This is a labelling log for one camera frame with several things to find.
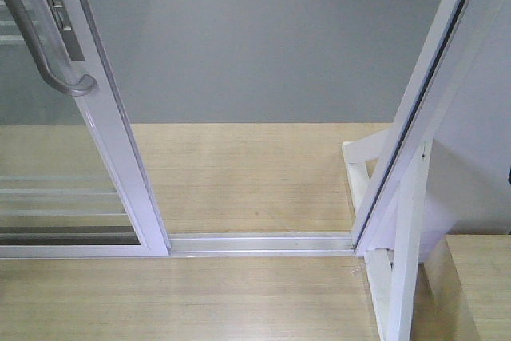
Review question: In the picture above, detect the aluminium door floor track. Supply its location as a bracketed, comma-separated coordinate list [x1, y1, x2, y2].
[169, 232, 355, 258]

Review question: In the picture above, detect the grey door lock plate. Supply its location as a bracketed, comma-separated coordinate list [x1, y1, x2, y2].
[46, 0, 85, 61]

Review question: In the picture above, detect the white outer door frame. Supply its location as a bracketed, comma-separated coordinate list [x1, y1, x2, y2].
[352, 0, 510, 256]

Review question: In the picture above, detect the light wooden floor platform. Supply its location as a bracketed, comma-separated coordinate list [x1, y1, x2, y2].
[1, 123, 384, 340]

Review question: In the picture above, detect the white right support brace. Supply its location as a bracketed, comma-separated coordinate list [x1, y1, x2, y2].
[341, 129, 432, 340]

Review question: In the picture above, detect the grey metal door handle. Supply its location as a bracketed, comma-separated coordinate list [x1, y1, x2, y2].
[3, 0, 97, 97]

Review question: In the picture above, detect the light wooden box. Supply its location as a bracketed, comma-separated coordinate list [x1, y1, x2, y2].
[424, 235, 510, 340]

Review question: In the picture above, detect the white sliding glass door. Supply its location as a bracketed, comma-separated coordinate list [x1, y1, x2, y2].
[1, 0, 170, 259]

